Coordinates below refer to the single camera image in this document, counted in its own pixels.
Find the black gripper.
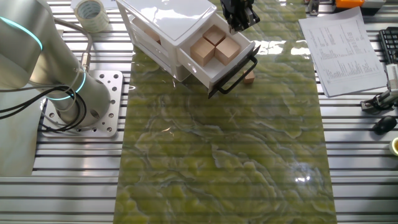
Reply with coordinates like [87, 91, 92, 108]
[220, 0, 262, 35]

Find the white drawer with black handle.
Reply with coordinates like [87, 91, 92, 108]
[177, 14, 261, 100]

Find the white plastic drawer cabinet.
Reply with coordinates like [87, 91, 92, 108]
[116, 0, 218, 82]

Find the white plain drawer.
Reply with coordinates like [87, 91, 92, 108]
[136, 40, 193, 82]

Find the small grey clamp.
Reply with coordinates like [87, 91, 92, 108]
[307, 0, 321, 17]

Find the paper sheet with printed tables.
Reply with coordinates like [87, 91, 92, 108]
[298, 6, 389, 98]

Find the orange block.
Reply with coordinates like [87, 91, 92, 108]
[335, 0, 365, 9]

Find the green marble pattern mat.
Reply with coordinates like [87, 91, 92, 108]
[113, 0, 338, 224]

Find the clear tape roll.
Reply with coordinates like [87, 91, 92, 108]
[73, 0, 110, 34]

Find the black keyboard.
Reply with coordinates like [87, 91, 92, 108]
[378, 26, 398, 65]

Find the black computer mouse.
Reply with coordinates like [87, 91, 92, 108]
[372, 115, 398, 135]

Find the pale yellow roll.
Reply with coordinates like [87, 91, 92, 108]
[389, 136, 398, 156]

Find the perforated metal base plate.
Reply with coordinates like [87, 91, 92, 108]
[40, 70, 124, 139]

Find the grey hose with metal connector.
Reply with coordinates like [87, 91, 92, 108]
[51, 17, 94, 72]

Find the black cable along arm base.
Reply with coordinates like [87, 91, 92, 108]
[0, 81, 90, 133]

